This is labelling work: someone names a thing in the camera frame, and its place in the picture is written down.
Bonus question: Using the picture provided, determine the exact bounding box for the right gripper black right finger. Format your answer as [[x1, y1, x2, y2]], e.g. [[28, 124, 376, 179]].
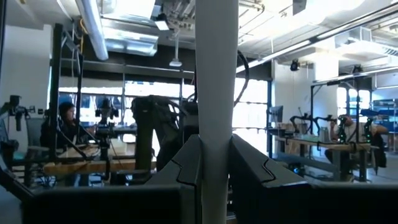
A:
[[229, 133, 398, 224]]

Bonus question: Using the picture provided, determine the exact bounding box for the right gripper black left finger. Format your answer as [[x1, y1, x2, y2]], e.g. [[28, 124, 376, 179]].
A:
[[21, 133, 204, 224]]

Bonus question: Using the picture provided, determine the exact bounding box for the grey-blue serving spoon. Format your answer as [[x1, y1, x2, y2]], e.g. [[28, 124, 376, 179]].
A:
[[194, 0, 240, 224]]

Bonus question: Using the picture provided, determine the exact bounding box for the wooden workstation table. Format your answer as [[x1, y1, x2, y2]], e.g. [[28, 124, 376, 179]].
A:
[[42, 141, 158, 177], [273, 135, 379, 183]]

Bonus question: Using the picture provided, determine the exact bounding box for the person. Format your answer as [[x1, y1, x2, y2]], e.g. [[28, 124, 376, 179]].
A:
[[39, 101, 94, 150], [324, 114, 389, 169]]

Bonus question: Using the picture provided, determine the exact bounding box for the small dark monitor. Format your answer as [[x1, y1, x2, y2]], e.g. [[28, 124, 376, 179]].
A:
[[269, 105, 285, 124]]

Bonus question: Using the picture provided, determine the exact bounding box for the white pendant lamp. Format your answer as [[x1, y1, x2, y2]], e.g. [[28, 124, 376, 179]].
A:
[[169, 30, 183, 68]]

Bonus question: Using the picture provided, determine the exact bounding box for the black camera stand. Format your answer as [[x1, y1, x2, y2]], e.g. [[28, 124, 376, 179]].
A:
[[94, 98, 121, 181]]

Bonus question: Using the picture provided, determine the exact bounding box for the black workstation frame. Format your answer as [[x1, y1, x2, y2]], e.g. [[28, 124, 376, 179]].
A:
[[310, 76, 374, 138]]

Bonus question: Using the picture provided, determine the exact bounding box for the tall black frame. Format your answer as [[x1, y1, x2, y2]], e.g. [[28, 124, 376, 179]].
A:
[[48, 23, 85, 164]]

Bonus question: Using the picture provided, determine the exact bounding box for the black hanging cable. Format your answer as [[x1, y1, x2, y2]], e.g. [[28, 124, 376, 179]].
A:
[[233, 49, 250, 108]]

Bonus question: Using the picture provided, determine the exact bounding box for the rectangular silver air duct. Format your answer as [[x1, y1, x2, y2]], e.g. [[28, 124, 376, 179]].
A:
[[102, 18, 159, 57]]

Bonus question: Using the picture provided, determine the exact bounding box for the round silver air duct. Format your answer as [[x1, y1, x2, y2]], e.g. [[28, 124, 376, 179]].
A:
[[74, 0, 109, 62]]

